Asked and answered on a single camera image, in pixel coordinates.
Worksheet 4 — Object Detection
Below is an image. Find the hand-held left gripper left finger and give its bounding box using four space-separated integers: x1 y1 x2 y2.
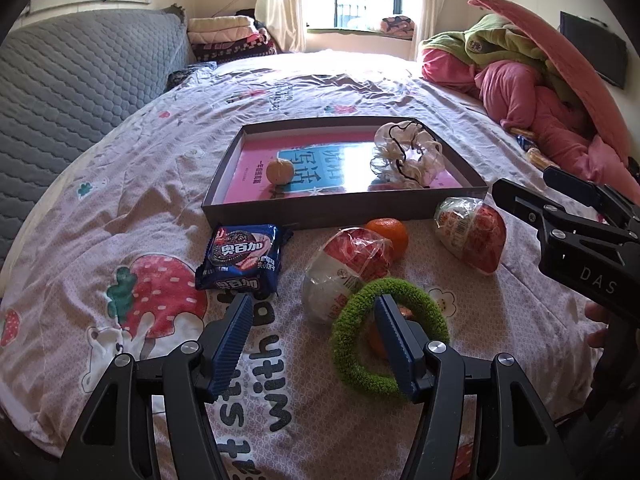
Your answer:
57 292 256 480

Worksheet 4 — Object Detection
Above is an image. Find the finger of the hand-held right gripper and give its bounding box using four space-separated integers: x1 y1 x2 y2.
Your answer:
491 178 568 238
542 166 631 226

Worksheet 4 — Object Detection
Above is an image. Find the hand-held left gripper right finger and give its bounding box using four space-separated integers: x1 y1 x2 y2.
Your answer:
372 294 576 480

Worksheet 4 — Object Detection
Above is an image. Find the orange tangerine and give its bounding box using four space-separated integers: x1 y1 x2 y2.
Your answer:
365 217 409 261
366 307 416 360

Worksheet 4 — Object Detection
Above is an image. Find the green fuzzy ring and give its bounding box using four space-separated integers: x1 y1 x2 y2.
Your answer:
331 277 451 395

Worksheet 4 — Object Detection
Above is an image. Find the plastic-wrapped red apple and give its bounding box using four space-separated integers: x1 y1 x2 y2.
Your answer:
433 196 507 276
301 227 393 325

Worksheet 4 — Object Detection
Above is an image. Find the blue cookie packet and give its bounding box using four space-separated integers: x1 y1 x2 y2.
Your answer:
194 223 293 295

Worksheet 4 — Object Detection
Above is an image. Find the grey cardboard box tray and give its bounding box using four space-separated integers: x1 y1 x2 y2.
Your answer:
201 116 488 233

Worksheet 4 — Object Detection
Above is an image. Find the person's right hand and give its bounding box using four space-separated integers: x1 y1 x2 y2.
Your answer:
584 304 609 348

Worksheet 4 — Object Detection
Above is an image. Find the clear wafer packet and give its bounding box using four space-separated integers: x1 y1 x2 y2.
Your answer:
525 147 561 172

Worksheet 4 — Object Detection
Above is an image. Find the pink quilt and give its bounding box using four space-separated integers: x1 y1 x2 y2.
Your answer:
420 47 640 201

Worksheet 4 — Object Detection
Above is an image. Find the pink quilted cover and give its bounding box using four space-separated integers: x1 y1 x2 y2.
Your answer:
468 0 636 161

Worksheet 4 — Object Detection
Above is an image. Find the black television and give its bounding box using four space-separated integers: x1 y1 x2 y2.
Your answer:
559 11 629 90

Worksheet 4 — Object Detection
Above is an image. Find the green blanket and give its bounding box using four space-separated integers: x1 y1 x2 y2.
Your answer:
420 14 566 101

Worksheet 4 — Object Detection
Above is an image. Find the small yellowish tangerine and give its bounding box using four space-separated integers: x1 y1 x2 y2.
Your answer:
265 158 293 185

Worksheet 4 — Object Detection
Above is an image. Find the strawberry printed bedsheet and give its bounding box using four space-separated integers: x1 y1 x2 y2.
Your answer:
0 50 606 480

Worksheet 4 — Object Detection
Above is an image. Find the patterned folded blanket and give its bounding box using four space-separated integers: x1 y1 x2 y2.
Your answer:
380 16 416 38

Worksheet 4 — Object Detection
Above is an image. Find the dark checkered folded blanket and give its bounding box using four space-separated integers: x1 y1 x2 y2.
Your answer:
192 30 278 63

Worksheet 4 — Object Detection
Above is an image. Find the grey quilted headboard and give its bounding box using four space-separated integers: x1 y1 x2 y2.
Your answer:
0 7 196 271

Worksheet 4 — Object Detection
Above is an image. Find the cream folded blanket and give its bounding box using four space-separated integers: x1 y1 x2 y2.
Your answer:
187 15 256 43

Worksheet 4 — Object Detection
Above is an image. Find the dark bag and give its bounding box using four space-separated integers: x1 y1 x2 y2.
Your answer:
234 7 271 36

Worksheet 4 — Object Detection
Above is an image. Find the white scrunchie with black cord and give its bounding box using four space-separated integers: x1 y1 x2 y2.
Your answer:
370 119 446 190

